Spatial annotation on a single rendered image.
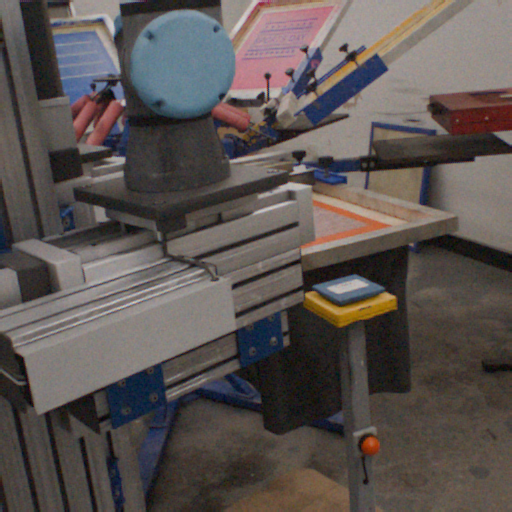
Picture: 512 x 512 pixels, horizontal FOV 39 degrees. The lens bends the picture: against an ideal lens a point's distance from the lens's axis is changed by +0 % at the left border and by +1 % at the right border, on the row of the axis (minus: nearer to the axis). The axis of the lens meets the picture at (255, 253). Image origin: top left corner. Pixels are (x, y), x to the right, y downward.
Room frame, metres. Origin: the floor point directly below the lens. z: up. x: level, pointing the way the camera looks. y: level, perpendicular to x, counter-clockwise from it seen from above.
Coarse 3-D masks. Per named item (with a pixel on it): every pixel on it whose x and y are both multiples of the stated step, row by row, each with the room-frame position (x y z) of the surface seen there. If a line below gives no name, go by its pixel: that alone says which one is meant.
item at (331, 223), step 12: (324, 204) 1.96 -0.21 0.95; (324, 216) 1.83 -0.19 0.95; (336, 216) 1.82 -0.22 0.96; (348, 216) 1.81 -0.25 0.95; (360, 216) 1.80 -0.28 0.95; (324, 228) 1.72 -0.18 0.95; (336, 228) 1.71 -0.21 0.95; (348, 228) 1.70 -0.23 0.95; (360, 228) 1.69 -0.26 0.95; (372, 228) 1.68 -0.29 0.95; (324, 240) 1.63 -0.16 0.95
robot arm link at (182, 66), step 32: (128, 0) 0.85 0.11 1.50; (160, 0) 0.83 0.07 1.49; (192, 0) 0.84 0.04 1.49; (128, 32) 0.85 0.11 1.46; (160, 32) 0.81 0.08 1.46; (192, 32) 0.82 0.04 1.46; (224, 32) 0.83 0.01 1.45; (128, 64) 0.87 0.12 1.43; (160, 64) 0.82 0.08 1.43; (192, 64) 0.82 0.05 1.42; (224, 64) 0.83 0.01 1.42; (160, 96) 0.82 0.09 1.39; (192, 96) 0.83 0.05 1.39; (224, 96) 0.85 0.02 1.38
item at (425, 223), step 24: (336, 192) 2.01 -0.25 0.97; (360, 192) 1.91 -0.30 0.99; (408, 216) 1.71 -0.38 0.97; (432, 216) 1.61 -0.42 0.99; (456, 216) 1.60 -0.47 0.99; (336, 240) 1.50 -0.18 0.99; (360, 240) 1.49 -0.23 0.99; (384, 240) 1.52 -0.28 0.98; (408, 240) 1.54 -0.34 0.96; (312, 264) 1.44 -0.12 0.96
